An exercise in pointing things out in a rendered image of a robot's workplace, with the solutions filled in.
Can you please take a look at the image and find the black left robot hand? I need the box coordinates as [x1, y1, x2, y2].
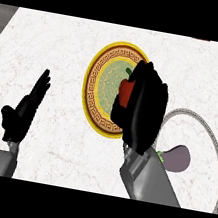
[0, 62, 54, 149]

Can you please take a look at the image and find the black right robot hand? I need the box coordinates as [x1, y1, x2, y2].
[104, 55, 175, 159]

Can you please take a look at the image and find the red bell pepper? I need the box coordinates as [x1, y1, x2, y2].
[116, 66, 138, 110]

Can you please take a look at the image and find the round yellow patterned placemat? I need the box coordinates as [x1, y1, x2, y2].
[74, 35, 154, 144]

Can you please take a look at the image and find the white plate with grey rim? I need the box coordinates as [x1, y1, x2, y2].
[142, 104, 218, 215]

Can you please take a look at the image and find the purple eggplant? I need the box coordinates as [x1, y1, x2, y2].
[153, 140, 194, 176]

